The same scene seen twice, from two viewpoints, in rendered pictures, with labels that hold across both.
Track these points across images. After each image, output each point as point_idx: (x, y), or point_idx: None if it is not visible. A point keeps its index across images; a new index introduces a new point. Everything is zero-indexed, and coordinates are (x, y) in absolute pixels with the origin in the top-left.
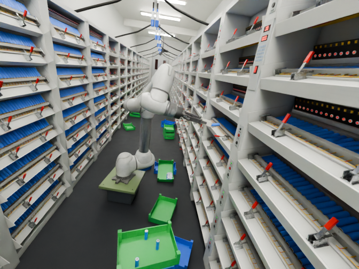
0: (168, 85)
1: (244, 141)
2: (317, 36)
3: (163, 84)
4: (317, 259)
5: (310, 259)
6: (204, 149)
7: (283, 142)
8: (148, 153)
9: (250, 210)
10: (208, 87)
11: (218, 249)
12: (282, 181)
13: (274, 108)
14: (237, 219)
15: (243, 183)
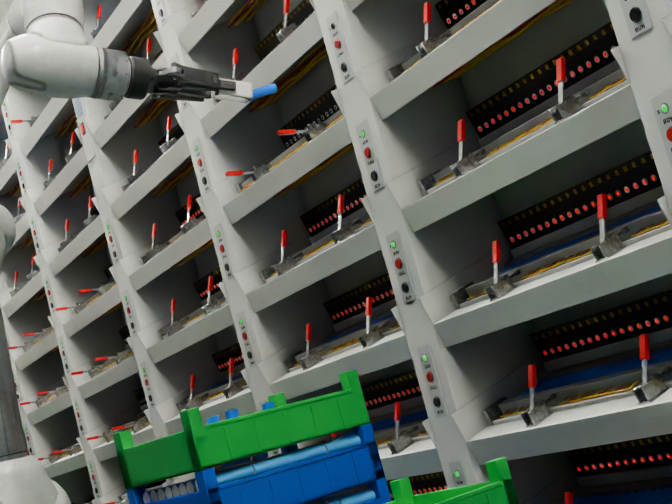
0: (76, 2)
1: (359, 40)
2: None
3: (63, 0)
4: None
5: (534, 4)
6: (271, 299)
7: None
8: (33, 458)
9: (459, 150)
10: (169, 122)
11: (487, 435)
12: (466, 16)
13: None
14: (476, 283)
15: (428, 172)
